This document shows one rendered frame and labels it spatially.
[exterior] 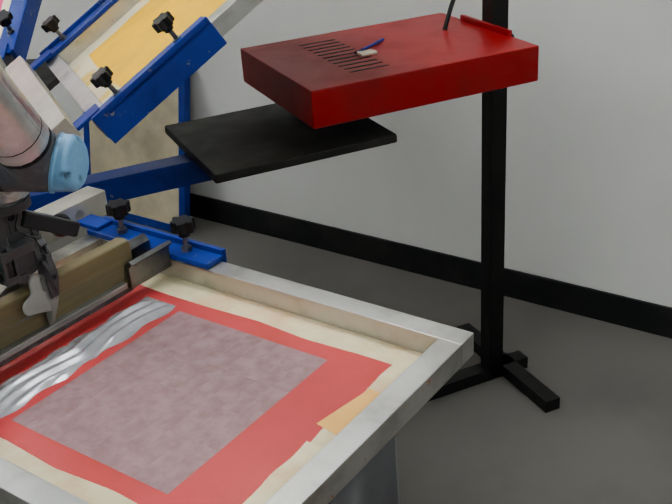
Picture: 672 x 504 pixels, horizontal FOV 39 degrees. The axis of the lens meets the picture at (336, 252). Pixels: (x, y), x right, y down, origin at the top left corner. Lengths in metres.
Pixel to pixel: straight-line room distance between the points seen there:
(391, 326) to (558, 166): 1.86
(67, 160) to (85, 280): 0.38
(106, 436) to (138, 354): 0.20
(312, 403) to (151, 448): 0.22
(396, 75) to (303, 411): 1.09
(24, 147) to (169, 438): 0.42
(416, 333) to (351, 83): 0.90
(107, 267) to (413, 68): 0.97
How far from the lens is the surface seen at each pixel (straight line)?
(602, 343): 3.26
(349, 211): 3.73
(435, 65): 2.27
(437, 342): 1.38
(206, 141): 2.35
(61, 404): 1.42
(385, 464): 1.48
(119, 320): 1.58
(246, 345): 1.47
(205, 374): 1.42
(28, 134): 1.20
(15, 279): 1.46
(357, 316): 1.46
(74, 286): 1.56
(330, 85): 2.16
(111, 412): 1.38
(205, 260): 1.64
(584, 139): 3.15
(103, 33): 2.47
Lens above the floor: 1.73
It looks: 27 degrees down
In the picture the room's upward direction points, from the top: 4 degrees counter-clockwise
